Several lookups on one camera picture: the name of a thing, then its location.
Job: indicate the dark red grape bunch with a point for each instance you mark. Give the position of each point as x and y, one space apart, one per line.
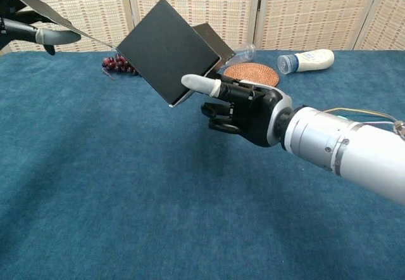
115 63

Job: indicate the black cardboard box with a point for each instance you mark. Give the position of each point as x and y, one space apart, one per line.
164 48

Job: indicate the beige woven folding screen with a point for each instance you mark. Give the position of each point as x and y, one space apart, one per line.
300 7

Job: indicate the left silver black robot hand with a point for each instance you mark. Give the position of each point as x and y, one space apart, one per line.
19 29

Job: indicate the blue plush table cloth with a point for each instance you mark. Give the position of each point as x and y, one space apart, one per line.
158 213

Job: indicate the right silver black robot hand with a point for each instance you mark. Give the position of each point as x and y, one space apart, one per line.
256 112

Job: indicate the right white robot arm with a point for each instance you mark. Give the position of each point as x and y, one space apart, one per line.
348 150

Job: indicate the round woven rattan coaster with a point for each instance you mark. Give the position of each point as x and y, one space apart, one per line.
253 72

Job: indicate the white mayonnaise bottle blue cap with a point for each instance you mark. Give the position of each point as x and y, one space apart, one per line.
313 61

